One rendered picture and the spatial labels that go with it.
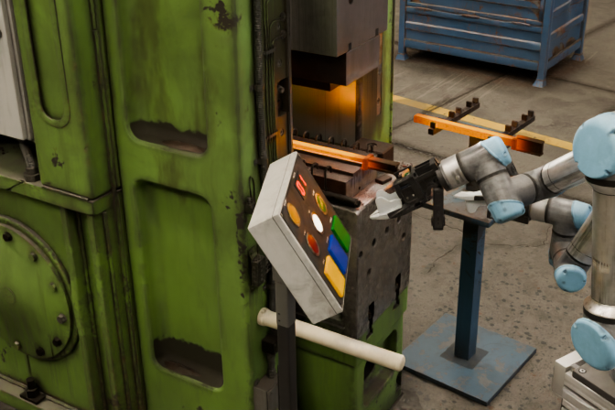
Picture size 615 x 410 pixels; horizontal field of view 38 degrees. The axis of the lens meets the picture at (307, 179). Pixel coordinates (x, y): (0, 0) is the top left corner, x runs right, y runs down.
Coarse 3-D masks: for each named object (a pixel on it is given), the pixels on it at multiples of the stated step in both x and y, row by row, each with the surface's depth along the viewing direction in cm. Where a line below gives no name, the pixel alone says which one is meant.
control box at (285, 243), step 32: (288, 160) 215; (288, 192) 200; (320, 192) 221; (256, 224) 190; (288, 224) 191; (288, 256) 193; (320, 256) 200; (288, 288) 196; (320, 288) 195; (320, 320) 199
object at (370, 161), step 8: (296, 144) 271; (304, 144) 271; (312, 144) 271; (320, 152) 267; (328, 152) 266; (336, 152) 265; (344, 152) 265; (360, 160) 261; (368, 160) 259; (376, 160) 258; (384, 160) 258; (376, 168) 259; (384, 168) 258; (392, 168) 257
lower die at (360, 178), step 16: (320, 144) 275; (320, 160) 264; (336, 160) 264; (352, 160) 262; (320, 176) 257; (336, 176) 257; (352, 176) 256; (368, 176) 265; (336, 192) 256; (352, 192) 258
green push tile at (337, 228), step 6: (336, 216) 221; (336, 222) 219; (336, 228) 217; (342, 228) 222; (336, 234) 216; (342, 234) 219; (348, 234) 223; (342, 240) 217; (348, 240) 221; (342, 246) 217; (348, 246) 219
